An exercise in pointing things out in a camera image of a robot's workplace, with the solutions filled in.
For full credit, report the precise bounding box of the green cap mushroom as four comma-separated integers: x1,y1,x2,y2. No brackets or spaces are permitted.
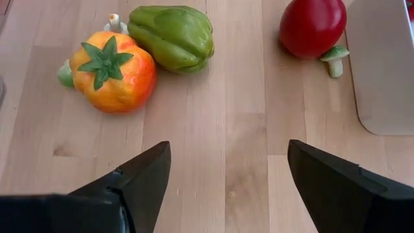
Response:
320,45,351,78

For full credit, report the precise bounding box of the orange tomato green calyx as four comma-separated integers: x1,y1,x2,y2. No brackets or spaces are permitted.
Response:
69,30,158,114

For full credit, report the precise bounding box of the white plastic basket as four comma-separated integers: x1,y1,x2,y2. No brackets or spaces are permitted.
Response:
345,0,414,137

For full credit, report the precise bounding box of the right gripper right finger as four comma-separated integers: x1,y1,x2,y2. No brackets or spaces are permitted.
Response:
287,139,414,233

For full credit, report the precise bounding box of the green chayote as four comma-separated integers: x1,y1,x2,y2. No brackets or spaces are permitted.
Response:
127,5,215,74

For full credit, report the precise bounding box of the red apple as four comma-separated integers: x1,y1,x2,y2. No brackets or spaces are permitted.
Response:
279,0,348,60

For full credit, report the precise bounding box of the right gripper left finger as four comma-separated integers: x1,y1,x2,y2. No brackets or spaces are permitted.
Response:
0,140,172,233

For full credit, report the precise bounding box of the pale cap mushroom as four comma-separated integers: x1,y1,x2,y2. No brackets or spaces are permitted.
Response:
56,59,76,89

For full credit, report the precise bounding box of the small white mushroom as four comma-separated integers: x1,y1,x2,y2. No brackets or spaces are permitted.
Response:
103,12,129,36

